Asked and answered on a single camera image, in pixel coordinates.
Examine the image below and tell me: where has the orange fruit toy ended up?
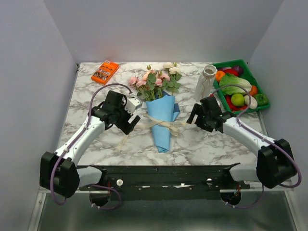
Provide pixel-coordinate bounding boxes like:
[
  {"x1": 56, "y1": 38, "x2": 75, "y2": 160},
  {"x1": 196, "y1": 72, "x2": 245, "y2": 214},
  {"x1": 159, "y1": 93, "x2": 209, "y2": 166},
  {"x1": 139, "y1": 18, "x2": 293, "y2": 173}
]
[{"x1": 215, "y1": 70, "x2": 226, "y2": 83}]

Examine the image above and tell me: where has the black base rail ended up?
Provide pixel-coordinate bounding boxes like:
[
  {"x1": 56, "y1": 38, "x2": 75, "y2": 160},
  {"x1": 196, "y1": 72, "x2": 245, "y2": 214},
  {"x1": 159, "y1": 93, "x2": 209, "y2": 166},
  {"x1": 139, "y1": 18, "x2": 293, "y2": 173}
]
[{"x1": 79, "y1": 163, "x2": 251, "y2": 202}]

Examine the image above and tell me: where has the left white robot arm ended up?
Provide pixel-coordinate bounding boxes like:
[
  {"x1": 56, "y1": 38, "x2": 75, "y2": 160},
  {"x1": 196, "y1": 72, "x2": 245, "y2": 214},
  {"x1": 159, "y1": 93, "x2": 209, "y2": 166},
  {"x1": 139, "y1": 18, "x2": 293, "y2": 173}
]
[{"x1": 39, "y1": 91, "x2": 142, "y2": 198}]

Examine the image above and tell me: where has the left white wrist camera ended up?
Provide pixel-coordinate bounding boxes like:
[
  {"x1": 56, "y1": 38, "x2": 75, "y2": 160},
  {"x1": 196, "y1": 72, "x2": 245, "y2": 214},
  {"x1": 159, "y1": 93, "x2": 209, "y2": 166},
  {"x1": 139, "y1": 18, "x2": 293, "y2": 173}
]
[{"x1": 125, "y1": 97, "x2": 142, "y2": 115}]

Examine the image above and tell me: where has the cream ribbon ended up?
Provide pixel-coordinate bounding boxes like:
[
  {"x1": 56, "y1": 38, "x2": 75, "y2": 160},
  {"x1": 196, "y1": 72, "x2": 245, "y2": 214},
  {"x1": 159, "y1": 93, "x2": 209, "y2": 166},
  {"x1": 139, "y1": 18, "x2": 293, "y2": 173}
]
[{"x1": 114, "y1": 113, "x2": 188, "y2": 152}]

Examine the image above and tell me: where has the green lime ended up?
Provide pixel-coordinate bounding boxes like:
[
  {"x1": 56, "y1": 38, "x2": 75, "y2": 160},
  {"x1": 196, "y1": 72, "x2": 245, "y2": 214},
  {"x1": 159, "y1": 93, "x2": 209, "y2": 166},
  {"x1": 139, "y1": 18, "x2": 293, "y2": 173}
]
[{"x1": 231, "y1": 93, "x2": 245, "y2": 107}]

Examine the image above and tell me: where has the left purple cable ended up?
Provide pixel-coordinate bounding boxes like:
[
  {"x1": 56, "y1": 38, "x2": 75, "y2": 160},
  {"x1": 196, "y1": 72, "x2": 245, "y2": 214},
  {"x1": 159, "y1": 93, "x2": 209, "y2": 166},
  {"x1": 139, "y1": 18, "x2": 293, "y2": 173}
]
[{"x1": 50, "y1": 83, "x2": 132, "y2": 210}]

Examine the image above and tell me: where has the purple cable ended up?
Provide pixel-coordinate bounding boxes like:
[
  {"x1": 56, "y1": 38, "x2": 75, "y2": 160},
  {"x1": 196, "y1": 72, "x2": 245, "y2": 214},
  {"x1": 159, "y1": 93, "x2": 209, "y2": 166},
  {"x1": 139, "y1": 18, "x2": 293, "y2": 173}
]
[
  {"x1": 50, "y1": 83, "x2": 132, "y2": 210},
  {"x1": 209, "y1": 84, "x2": 303, "y2": 209}
]

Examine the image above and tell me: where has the green lettuce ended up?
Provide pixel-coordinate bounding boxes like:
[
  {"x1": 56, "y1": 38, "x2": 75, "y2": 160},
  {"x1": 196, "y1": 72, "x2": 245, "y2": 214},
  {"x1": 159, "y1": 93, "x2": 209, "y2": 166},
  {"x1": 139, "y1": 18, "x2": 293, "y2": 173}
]
[{"x1": 219, "y1": 73, "x2": 252, "y2": 95}]

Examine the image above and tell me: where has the pink flower bunch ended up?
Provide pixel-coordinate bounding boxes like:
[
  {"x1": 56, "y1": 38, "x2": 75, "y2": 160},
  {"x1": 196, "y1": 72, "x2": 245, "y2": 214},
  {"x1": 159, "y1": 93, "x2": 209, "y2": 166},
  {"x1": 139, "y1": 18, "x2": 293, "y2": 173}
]
[{"x1": 128, "y1": 65, "x2": 158, "y2": 102}]

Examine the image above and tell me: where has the green bell pepper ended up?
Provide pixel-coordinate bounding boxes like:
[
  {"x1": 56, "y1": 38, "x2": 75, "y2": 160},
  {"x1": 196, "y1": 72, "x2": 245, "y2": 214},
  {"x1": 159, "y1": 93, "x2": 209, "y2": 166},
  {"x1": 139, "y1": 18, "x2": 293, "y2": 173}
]
[{"x1": 254, "y1": 93, "x2": 269, "y2": 106}]

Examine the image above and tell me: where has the pink flower stem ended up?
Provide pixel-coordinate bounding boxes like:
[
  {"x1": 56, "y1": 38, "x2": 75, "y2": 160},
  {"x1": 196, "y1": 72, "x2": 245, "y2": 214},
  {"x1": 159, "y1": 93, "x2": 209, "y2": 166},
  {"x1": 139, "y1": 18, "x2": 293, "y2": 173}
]
[{"x1": 154, "y1": 73, "x2": 170, "y2": 98}]

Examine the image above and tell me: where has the white flower stem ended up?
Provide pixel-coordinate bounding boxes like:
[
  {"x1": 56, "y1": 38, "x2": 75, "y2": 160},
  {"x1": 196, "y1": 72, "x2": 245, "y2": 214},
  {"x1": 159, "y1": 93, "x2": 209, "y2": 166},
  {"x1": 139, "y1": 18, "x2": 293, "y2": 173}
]
[{"x1": 161, "y1": 62, "x2": 182, "y2": 95}]

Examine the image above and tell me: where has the red pepper toy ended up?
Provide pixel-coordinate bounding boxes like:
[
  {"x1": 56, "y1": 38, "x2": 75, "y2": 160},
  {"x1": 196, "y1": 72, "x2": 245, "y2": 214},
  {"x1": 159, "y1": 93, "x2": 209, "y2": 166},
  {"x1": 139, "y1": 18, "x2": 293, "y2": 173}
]
[{"x1": 224, "y1": 69, "x2": 239, "y2": 77}]

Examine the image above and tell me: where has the blue wrapping paper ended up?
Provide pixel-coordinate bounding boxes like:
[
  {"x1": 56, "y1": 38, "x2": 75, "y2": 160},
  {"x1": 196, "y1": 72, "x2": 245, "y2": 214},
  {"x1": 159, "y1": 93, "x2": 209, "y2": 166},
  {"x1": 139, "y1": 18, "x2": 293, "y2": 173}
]
[{"x1": 146, "y1": 91, "x2": 180, "y2": 153}]

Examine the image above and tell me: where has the red chili toy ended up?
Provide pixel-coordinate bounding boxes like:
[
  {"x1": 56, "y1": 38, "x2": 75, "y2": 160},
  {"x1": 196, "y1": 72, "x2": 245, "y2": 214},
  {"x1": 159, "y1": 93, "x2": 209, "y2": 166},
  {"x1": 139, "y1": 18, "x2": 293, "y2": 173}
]
[{"x1": 225, "y1": 95, "x2": 247, "y2": 112}]

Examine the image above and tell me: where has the white eggplant toy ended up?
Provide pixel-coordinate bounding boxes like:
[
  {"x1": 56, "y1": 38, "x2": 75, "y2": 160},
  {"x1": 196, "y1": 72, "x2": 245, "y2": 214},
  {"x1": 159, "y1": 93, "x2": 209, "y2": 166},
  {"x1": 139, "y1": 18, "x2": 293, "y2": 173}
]
[{"x1": 244, "y1": 95, "x2": 257, "y2": 109}]

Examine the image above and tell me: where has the orange box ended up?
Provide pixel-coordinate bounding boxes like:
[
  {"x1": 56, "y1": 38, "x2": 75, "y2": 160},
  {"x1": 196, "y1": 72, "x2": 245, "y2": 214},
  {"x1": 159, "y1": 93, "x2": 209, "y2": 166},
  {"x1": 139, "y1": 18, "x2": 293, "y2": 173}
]
[{"x1": 91, "y1": 60, "x2": 119, "y2": 85}]

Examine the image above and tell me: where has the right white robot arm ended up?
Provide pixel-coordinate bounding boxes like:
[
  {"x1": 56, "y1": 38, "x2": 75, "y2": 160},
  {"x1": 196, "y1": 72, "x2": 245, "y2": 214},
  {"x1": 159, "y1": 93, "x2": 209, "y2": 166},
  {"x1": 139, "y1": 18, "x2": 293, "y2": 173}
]
[{"x1": 187, "y1": 97, "x2": 298, "y2": 189}]

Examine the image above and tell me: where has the purple onion toy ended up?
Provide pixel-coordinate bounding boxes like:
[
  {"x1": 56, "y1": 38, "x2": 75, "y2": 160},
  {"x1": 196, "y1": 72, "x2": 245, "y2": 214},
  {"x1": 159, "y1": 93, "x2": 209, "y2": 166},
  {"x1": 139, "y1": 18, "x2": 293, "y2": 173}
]
[{"x1": 232, "y1": 65, "x2": 244, "y2": 76}]

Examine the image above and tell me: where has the orange carrot toy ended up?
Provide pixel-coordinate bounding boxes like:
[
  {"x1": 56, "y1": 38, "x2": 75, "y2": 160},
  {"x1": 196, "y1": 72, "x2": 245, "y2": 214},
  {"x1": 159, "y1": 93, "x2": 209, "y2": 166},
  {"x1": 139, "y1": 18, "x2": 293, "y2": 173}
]
[{"x1": 249, "y1": 85, "x2": 258, "y2": 96}]

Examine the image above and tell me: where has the white ribbed vase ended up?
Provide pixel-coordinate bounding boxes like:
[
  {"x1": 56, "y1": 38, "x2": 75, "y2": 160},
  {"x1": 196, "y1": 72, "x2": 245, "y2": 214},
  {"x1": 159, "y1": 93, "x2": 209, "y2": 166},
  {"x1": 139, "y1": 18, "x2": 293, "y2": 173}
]
[{"x1": 193, "y1": 64, "x2": 217, "y2": 102}]

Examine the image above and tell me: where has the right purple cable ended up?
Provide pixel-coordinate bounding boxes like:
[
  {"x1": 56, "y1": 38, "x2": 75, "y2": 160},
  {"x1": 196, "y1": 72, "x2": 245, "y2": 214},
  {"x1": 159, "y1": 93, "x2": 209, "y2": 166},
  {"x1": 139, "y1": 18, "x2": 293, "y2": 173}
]
[{"x1": 209, "y1": 84, "x2": 303, "y2": 209}]

